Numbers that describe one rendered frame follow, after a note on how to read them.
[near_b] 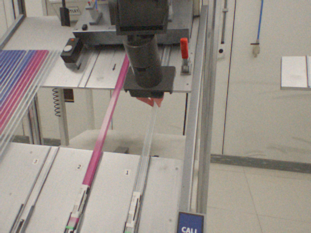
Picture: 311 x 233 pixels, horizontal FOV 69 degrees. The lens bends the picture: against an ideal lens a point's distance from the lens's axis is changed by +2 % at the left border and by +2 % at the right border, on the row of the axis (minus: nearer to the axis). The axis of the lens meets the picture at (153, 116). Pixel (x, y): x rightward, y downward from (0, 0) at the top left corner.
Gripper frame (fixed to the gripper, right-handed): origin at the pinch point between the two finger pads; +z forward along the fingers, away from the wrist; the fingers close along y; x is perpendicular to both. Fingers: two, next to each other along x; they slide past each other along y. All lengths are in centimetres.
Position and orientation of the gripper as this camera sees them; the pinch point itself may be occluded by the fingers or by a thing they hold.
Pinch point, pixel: (156, 103)
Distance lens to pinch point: 54.2
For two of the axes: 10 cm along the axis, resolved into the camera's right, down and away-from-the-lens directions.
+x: -1.8, 8.5, -5.0
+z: 1.7, 5.3, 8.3
